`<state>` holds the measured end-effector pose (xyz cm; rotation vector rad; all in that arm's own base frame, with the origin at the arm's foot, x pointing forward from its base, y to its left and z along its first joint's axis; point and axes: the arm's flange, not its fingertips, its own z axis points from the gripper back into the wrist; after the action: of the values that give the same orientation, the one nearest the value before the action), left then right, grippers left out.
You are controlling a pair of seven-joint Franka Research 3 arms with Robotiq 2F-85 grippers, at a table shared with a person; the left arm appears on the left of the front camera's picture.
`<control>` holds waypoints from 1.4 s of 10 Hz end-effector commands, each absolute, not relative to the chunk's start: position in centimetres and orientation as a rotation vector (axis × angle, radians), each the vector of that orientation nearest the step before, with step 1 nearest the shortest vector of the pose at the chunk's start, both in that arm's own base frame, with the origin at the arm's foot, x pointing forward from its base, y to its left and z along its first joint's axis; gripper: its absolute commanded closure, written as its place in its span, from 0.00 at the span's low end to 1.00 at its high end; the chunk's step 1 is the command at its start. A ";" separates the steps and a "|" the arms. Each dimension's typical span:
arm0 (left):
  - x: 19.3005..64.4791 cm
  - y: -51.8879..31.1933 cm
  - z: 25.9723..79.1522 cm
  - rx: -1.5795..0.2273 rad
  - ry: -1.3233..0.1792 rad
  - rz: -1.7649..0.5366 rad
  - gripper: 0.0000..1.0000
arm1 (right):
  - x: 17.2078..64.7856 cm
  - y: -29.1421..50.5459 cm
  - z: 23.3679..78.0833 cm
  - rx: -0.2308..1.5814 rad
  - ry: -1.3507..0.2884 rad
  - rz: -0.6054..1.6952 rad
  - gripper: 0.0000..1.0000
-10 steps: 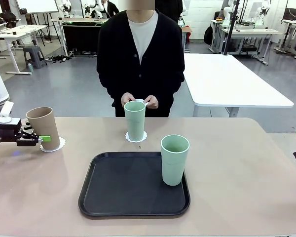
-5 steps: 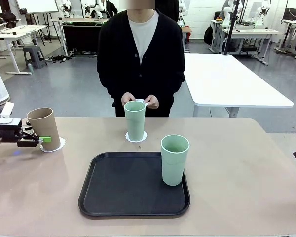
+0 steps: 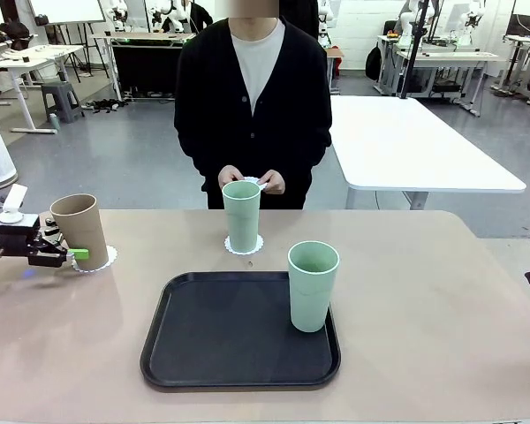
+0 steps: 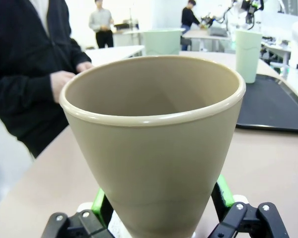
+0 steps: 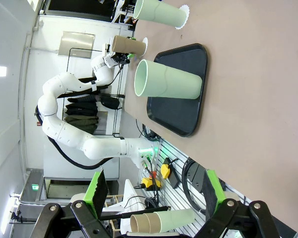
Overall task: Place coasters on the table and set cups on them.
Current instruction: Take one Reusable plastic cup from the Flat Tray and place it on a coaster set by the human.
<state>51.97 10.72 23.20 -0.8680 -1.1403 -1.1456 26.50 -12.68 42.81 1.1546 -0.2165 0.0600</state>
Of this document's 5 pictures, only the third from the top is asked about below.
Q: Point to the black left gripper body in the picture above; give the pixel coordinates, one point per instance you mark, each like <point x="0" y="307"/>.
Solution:
<point x="17" y="240"/>

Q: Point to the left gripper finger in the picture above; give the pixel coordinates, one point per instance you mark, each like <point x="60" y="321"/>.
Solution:
<point x="50" y="229"/>
<point x="48" y="258"/>

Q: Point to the brown plastic cup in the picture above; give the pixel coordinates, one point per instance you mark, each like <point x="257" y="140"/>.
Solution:
<point x="84" y="229"/>

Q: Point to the light green plastic cup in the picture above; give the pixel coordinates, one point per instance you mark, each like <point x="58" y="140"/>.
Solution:
<point x="242" y="221"/>
<point x="311" y="300"/>

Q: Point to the person's right forearm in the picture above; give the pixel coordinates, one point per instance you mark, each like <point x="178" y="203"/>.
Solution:
<point x="194" y="152"/>

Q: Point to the person's left forearm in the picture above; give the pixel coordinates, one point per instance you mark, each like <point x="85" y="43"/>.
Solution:
<point x="309" y="159"/>

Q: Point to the person's right hand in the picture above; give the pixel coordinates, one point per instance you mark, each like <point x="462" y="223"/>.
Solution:
<point x="229" y="174"/>

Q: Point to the person's left hand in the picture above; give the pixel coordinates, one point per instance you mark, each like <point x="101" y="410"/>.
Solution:
<point x="274" y="182"/>

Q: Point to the grey bottle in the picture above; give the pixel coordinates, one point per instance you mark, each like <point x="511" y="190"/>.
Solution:
<point x="54" y="121"/>

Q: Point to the grey plastic step stool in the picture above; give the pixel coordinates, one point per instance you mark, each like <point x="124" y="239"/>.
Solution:
<point x="62" y="99"/>

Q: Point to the large white table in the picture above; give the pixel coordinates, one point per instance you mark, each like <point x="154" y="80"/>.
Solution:
<point x="402" y="141"/>

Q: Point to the white work desk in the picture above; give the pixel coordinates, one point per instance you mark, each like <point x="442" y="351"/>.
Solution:
<point x="31" y="59"/>

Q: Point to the black fronted workbench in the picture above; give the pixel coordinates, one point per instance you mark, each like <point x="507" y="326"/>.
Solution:
<point x="141" y="66"/>

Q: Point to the black plastic serving tray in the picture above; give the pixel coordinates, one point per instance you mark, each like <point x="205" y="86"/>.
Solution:
<point x="225" y="335"/>

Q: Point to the white desk with equipment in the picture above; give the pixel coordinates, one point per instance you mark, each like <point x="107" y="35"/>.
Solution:
<point x="468" y="56"/>

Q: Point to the black bag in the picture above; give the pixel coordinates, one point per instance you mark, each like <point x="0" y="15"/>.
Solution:
<point x="13" y="33"/>

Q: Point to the person in black cardigan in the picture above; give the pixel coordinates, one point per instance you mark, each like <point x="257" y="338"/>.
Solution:
<point x="207" y="88"/>

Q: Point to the whiteboard on easel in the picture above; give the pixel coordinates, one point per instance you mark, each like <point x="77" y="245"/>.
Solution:
<point x="70" y="11"/>

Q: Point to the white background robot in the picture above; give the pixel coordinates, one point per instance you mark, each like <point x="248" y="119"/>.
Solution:
<point x="170" y="13"/>
<point x="117" y="13"/>

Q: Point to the black stand pole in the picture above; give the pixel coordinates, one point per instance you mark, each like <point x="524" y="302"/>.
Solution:
<point x="415" y="44"/>

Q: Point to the black backpack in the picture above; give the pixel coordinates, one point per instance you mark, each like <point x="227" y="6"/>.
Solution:
<point x="373" y="62"/>

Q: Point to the bystander in black clothes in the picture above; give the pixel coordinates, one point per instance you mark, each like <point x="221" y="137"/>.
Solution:
<point x="201" y="15"/>
<point x="307" y="13"/>

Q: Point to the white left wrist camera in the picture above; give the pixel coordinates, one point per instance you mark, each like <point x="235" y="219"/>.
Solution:
<point x="15" y="196"/>

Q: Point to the white table leg frame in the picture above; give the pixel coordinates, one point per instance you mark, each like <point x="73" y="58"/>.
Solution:
<point x="417" y="199"/>

